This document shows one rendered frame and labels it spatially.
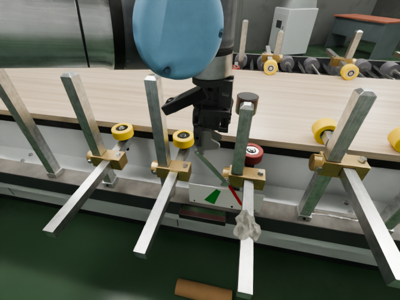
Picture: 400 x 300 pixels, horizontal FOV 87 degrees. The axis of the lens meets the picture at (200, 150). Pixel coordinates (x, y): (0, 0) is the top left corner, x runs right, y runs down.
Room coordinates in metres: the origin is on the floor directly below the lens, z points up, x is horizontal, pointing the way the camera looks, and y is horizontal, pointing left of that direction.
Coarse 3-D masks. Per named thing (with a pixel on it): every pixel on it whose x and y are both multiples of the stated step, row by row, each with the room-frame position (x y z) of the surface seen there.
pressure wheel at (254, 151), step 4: (248, 144) 0.59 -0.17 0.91; (252, 144) 0.59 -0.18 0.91; (248, 148) 0.57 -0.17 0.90; (252, 148) 0.56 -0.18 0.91; (256, 148) 0.57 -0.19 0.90; (260, 148) 0.56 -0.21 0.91; (248, 152) 0.54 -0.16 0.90; (252, 152) 0.54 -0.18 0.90; (256, 152) 0.54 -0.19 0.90; (260, 152) 0.54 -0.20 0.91; (248, 156) 0.52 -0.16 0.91; (252, 156) 0.52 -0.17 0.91; (256, 156) 0.52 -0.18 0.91; (260, 156) 0.52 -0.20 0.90; (248, 160) 0.52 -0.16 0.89; (252, 160) 0.52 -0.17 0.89; (256, 160) 0.52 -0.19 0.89; (260, 160) 0.53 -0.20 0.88; (252, 164) 0.52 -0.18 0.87
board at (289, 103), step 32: (32, 96) 1.00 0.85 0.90; (64, 96) 1.00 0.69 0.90; (96, 96) 1.00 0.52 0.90; (128, 96) 1.00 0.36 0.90; (288, 96) 1.00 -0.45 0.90; (320, 96) 1.00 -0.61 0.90; (384, 96) 1.00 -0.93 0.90; (192, 128) 0.70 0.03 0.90; (256, 128) 0.70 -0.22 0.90; (288, 128) 0.70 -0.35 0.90; (384, 128) 0.70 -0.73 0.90
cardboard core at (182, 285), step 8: (184, 280) 0.45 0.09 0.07; (176, 288) 0.41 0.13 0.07; (184, 288) 0.41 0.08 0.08; (192, 288) 0.41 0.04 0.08; (200, 288) 0.41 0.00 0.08; (208, 288) 0.41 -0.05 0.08; (216, 288) 0.41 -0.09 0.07; (184, 296) 0.39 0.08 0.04; (192, 296) 0.38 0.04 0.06; (200, 296) 0.38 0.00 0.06; (208, 296) 0.38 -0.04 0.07; (216, 296) 0.37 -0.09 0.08; (224, 296) 0.37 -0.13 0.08
